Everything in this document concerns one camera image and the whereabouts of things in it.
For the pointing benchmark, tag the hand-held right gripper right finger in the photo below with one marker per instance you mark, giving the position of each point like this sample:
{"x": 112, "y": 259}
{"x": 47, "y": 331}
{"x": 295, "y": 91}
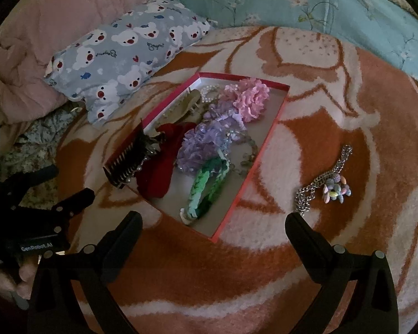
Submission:
{"x": 298, "y": 229}

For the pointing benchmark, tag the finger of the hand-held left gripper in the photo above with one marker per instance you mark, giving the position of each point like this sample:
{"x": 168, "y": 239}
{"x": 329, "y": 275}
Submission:
{"x": 38, "y": 177}
{"x": 76, "y": 200}

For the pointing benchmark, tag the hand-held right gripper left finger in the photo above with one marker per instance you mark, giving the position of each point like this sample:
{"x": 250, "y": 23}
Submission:
{"x": 132, "y": 226}

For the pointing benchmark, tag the black comb hair clip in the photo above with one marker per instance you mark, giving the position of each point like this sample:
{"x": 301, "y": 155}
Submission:
{"x": 125, "y": 161}

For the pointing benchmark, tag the red velvet hair bow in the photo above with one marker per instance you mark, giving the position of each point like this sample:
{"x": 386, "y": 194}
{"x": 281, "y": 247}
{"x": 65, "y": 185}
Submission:
{"x": 163, "y": 167}

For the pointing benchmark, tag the green knitted hair band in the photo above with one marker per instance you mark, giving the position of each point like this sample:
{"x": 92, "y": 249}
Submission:
{"x": 203, "y": 188}

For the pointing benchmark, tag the red cardboard box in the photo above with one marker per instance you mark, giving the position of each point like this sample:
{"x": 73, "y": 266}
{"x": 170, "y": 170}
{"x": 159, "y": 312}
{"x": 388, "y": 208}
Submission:
{"x": 261, "y": 146}

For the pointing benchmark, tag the large purple scrunchie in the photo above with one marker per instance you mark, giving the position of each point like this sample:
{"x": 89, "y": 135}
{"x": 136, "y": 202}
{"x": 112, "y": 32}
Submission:
{"x": 200, "y": 141}

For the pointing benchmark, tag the person's left hand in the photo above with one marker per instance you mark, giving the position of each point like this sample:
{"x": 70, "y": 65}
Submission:
{"x": 24, "y": 273}

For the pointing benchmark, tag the grey floral cloth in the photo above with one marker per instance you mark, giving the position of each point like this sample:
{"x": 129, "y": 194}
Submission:
{"x": 35, "y": 135}

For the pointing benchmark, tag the orange white printed blanket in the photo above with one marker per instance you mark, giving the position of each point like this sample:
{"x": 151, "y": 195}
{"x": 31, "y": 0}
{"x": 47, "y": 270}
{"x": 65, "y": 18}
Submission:
{"x": 334, "y": 118}

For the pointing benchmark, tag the beige hair claw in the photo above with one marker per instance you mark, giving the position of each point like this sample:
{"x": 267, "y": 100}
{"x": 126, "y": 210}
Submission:
{"x": 186, "y": 106}

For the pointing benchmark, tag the pink scrunchie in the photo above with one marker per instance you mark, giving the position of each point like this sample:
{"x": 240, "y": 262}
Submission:
{"x": 252, "y": 99}

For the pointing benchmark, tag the small light purple scrunchie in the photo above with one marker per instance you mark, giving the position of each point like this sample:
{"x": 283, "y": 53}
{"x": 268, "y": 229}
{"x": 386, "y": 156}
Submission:
{"x": 226, "y": 109}

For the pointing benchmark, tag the pink quilt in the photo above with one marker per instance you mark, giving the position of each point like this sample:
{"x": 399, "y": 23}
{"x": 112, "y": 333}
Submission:
{"x": 38, "y": 24}

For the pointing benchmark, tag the grey bear print pillow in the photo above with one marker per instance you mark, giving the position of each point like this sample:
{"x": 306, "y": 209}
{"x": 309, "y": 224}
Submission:
{"x": 125, "y": 48}

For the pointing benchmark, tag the teal floral quilt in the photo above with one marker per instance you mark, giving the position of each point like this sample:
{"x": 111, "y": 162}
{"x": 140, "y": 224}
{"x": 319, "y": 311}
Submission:
{"x": 264, "y": 0}

